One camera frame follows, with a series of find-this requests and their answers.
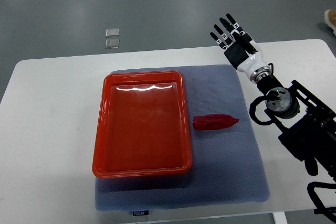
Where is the red pepper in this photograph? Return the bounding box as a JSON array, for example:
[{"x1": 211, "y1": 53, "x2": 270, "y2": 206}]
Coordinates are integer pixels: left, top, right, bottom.
[{"x1": 193, "y1": 114, "x2": 239, "y2": 131}]

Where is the lower metal floor plate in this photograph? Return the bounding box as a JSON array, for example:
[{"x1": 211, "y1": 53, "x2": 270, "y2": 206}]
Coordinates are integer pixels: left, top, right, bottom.
[{"x1": 106, "y1": 38, "x2": 120, "y2": 49}]

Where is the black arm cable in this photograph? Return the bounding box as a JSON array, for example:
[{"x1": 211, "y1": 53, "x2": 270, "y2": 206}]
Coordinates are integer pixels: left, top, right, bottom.
[{"x1": 249, "y1": 95, "x2": 275, "y2": 125}]

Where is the upper metal floor plate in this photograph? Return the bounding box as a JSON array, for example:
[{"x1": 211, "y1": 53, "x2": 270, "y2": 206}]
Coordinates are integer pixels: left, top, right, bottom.
[{"x1": 106, "y1": 28, "x2": 119, "y2": 38}]

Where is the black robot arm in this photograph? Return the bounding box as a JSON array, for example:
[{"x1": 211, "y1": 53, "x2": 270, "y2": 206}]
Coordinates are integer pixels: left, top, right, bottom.
[{"x1": 210, "y1": 14, "x2": 335, "y2": 178}]

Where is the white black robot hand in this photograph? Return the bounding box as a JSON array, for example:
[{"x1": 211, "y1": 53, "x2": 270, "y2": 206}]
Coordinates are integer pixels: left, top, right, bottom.
[{"x1": 210, "y1": 13, "x2": 269, "y2": 80}]

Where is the red plastic tray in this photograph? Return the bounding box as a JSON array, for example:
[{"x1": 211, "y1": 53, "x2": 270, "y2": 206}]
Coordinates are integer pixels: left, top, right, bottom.
[{"x1": 92, "y1": 71, "x2": 193, "y2": 179}]

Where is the black mat label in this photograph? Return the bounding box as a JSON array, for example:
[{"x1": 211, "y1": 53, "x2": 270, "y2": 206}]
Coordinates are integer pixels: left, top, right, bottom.
[{"x1": 132, "y1": 210, "x2": 149, "y2": 217}]

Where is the metal floor plate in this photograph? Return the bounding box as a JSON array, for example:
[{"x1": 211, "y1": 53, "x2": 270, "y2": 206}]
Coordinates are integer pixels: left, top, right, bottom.
[
  {"x1": 106, "y1": 38, "x2": 120, "y2": 49},
  {"x1": 106, "y1": 28, "x2": 119, "y2": 38}
]

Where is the tan shoe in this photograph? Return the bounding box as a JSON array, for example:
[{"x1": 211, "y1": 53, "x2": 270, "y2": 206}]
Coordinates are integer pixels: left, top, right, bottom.
[{"x1": 324, "y1": 9, "x2": 336, "y2": 35}]

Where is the white table leg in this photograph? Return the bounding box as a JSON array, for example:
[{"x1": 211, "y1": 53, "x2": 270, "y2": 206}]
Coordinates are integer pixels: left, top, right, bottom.
[{"x1": 272, "y1": 211, "x2": 288, "y2": 224}]

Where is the blue-grey mesh mat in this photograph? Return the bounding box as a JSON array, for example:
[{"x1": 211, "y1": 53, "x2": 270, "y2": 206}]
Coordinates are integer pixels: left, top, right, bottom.
[{"x1": 95, "y1": 65, "x2": 270, "y2": 211}]

